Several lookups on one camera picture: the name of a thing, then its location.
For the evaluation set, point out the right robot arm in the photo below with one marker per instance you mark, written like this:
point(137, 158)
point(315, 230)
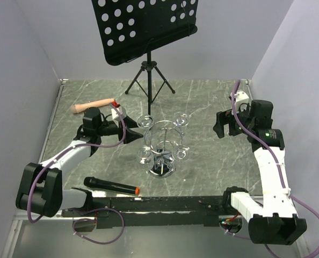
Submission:
point(276, 220)

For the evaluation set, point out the black perforated music stand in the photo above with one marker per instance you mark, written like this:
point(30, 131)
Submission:
point(130, 29)

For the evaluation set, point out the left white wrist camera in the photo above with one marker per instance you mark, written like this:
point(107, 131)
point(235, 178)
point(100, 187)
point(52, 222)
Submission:
point(118, 112)

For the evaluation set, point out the chrome wine glass rack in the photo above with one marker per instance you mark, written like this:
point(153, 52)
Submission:
point(164, 139)

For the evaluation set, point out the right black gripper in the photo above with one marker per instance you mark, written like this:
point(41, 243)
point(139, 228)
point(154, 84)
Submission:
point(223, 118)

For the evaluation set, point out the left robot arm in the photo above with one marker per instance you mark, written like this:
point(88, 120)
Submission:
point(41, 189)

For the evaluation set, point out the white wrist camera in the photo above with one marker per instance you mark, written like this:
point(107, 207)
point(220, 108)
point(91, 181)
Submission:
point(241, 100)
point(118, 112)

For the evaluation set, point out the black microphone orange end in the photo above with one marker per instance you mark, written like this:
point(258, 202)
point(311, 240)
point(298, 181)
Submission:
point(95, 183)

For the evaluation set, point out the aluminium frame rail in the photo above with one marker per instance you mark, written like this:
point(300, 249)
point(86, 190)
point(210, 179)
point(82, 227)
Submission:
point(20, 226)

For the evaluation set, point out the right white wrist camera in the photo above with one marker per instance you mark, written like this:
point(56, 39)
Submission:
point(241, 100)

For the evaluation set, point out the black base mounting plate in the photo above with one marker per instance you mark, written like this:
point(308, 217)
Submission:
point(112, 212)

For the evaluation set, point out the beige microphone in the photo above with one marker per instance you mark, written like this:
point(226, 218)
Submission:
point(78, 108)

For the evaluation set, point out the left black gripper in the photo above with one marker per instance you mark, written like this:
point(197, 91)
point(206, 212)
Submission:
point(131, 136)

